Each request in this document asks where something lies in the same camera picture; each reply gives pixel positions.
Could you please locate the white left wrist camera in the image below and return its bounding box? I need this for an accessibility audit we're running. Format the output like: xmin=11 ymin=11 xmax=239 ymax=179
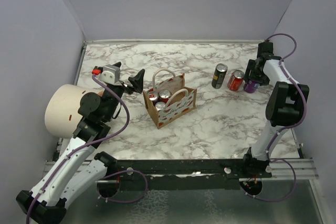
xmin=92 ymin=65 xmax=122 ymax=85

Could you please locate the red coke can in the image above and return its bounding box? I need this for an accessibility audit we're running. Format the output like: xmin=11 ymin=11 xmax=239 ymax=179
xmin=159 ymin=89 xmax=171 ymax=103
xmin=227 ymin=70 xmax=244 ymax=91

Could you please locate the aluminium frame rail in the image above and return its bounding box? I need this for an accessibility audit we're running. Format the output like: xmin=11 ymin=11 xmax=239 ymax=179
xmin=44 ymin=155 xmax=321 ymax=182

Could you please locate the purple Fanta can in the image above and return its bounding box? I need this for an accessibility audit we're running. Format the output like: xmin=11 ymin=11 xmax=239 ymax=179
xmin=243 ymin=79 xmax=260 ymax=93
xmin=155 ymin=102 xmax=166 ymax=111

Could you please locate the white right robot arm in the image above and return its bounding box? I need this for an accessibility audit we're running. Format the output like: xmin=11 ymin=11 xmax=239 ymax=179
xmin=241 ymin=39 xmax=309 ymax=177

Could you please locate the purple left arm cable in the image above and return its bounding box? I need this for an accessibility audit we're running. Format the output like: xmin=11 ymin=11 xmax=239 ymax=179
xmin=25 ymin=74 xmax=148 ymax=224

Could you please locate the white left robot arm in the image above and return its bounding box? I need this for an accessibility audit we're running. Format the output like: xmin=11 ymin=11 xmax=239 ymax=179
xmin=16 ymin=62 xmax=145 ymax=223

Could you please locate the beige cylindrical container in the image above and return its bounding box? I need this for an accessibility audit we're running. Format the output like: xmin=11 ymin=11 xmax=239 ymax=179
xmin=45 ymin=84 xmax=99 ymax=138

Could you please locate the black mounting rail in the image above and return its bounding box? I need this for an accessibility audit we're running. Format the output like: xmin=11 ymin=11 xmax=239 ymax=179
xmin=94 ymin=152 xmax=271 ymax=191

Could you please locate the red tab soda can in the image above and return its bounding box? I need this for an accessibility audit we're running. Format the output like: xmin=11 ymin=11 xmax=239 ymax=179
xmin=148 ymin=91 xmax=159 ymax=104

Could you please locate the black soda can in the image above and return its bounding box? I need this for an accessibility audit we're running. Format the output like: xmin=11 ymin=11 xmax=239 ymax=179
xmin=212 ymin=63 xmax=228 ymax=89

